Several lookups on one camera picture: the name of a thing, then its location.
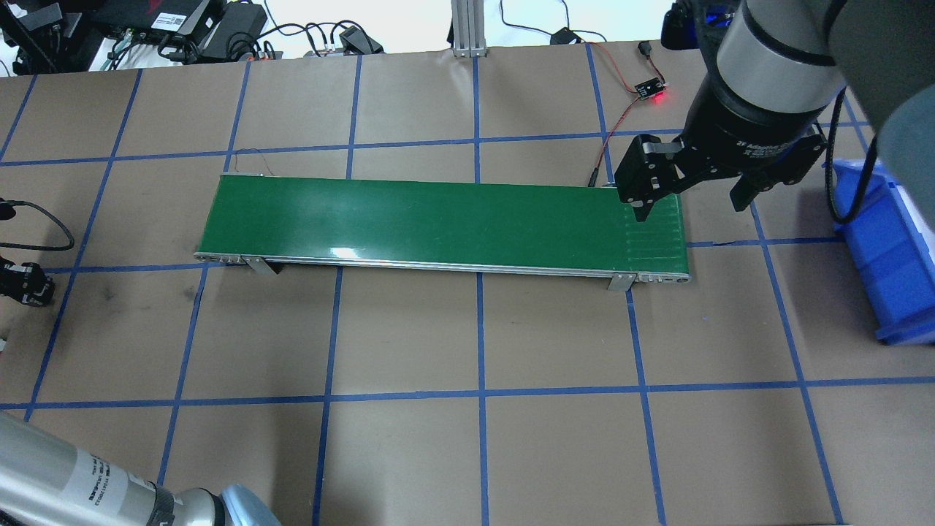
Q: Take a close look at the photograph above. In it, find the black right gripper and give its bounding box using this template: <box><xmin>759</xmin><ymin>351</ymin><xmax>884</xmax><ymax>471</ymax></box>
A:
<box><xmin>614</xmin><ymin>73</ymin><xmax>831</xmax><ymax>223</ymax></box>

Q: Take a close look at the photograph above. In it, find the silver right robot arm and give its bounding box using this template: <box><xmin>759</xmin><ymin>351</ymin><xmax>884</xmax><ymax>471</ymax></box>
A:
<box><xmin>615</xmin><ymin>1</ymin><xmax>934</xmax><ymax>222</ymax></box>

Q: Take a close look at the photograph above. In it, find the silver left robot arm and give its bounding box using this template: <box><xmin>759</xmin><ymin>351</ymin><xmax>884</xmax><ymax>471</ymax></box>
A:
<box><xmin>2</xmin><ymin>130</ymin><xmax>842</xmax><ymax>525</ymax></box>

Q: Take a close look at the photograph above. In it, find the small sensor board red LED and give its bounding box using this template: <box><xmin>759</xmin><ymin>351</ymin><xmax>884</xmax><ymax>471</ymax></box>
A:
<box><xmin>633</xmin><ymin>77</ymin><xmax>668</xmax><ymax>104</ymax></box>

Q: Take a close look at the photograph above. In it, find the green conveyor belt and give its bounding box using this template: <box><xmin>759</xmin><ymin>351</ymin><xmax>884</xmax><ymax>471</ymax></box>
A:
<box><xmin>194</xmin><ymin>173</ymin><xmax>692</xmax><ymax>291</ymax></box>

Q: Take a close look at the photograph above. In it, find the blue plastic bin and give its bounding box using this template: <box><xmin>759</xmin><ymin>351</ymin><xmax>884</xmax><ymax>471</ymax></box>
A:
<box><xmin>835</xmin><ymin>162</ymin><xmax>934</xmax><ymax>346</ymax></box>

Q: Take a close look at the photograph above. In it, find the black power adapter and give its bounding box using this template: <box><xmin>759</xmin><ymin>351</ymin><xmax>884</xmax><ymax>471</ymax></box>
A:
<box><xmin>196</xmin><ymin>2</ymin><xmax>268</xmax><ymax>64</ymax></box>

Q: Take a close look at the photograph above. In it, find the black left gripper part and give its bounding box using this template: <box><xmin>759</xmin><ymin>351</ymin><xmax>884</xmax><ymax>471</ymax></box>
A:
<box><xmin>1</xmin><ymin>259</ymin><xmax>56</xmax><ymax>308</ymax></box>

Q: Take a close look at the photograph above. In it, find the red black power cable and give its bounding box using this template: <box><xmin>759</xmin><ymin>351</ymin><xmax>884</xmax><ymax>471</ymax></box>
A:
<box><xmin>587</xmin><ymin>42</ymin><xmax>669</xmax><ymax>188</ymax></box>

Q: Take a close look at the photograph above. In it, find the aluminium frame post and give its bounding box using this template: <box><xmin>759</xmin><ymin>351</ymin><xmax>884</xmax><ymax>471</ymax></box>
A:
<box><xmin>450</xmin><ymin>0</ymin><xmax>489</xmax><ymax>58</ymax></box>

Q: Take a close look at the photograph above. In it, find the black cable left edge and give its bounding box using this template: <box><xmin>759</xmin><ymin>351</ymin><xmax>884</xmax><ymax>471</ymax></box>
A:
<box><xmin>0</xmin><ymin>199</ymin><xmax>76</xmax><ymax>252</ymax></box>

